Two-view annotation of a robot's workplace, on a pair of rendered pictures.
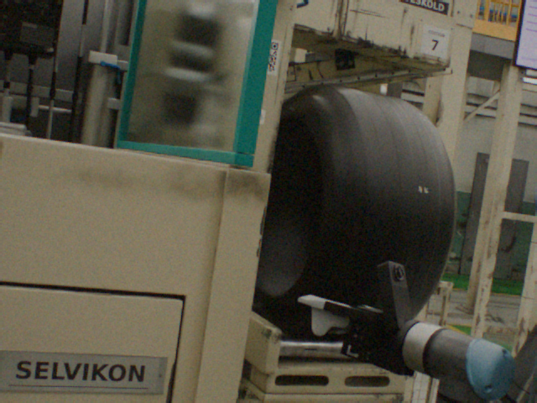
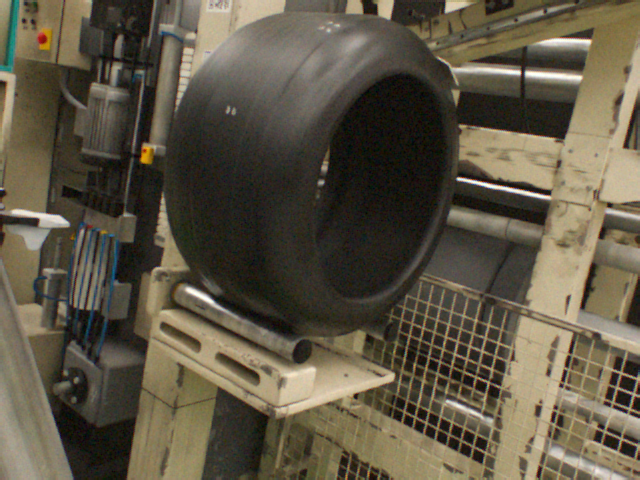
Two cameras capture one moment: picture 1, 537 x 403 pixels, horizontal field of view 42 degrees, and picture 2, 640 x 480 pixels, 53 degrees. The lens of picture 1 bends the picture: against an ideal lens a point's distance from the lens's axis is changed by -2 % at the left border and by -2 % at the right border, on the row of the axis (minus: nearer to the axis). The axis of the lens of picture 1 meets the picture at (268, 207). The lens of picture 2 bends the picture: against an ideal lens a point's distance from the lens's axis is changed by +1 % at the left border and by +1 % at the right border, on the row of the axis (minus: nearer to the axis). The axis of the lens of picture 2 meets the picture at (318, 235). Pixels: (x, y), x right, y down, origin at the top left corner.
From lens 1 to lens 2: 1.71 m
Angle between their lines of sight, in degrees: 62
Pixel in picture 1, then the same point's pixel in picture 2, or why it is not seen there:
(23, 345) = not seen: outside the picture
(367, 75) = (531, 12)
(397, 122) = (268, 35)
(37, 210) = not seen: outside the picture
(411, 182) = (222, 101)
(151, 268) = not seen: outside the picture
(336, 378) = (207, 348)
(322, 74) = (466, 24)
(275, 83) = (229, 21)
